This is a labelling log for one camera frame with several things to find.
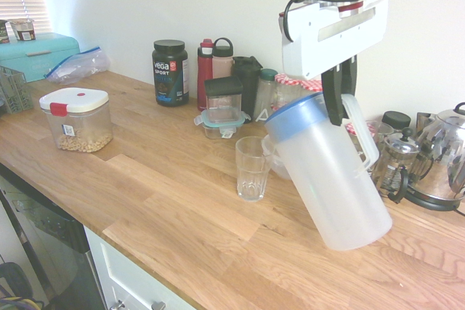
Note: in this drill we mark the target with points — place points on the dark red water bottle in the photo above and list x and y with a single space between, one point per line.
203 70

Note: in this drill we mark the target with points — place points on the clear drinking glass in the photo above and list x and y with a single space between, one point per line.
250 179

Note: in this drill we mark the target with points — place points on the yogurt cup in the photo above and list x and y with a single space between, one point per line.
23 30

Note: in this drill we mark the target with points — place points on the jar with black lid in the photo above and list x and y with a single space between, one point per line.
396 119

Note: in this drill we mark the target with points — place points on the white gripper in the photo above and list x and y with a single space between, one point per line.
301 56

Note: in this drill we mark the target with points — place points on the black Vega protein tub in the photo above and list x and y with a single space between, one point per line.
169 74

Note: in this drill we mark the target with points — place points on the black shaker bottle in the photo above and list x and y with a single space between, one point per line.
250 81

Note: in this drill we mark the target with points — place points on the grey plastic basket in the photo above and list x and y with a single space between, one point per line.
12 92

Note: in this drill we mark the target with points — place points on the clear bottle with green lid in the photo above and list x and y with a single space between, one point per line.
265 96

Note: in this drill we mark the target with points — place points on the square container with black lid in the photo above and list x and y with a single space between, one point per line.
223 86

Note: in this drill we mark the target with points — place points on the teal bread box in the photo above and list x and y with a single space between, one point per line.
36 56

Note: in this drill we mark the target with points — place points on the glass French press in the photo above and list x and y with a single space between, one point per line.
396 165

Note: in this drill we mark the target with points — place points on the clear zip bag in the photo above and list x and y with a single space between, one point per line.
80 67

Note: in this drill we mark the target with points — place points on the glass container with teal lid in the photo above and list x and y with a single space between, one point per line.
218 130

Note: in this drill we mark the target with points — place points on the pink water bottle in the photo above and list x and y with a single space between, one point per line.
222 67

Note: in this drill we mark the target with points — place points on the steel electric kettle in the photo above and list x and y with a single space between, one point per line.
443 157

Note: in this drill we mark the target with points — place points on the cereal container with white lid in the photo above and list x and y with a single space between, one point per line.
76 121

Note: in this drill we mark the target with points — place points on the white cabinet drawer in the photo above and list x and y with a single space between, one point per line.
127 273

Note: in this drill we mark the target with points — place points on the jar with red checkered lid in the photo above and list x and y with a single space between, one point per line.
370 129
312 85
285 81

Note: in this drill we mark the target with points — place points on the translucent pitcher with blue lid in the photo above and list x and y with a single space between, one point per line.
327 186

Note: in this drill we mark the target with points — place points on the black dishwasher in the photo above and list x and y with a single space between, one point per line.
43 223

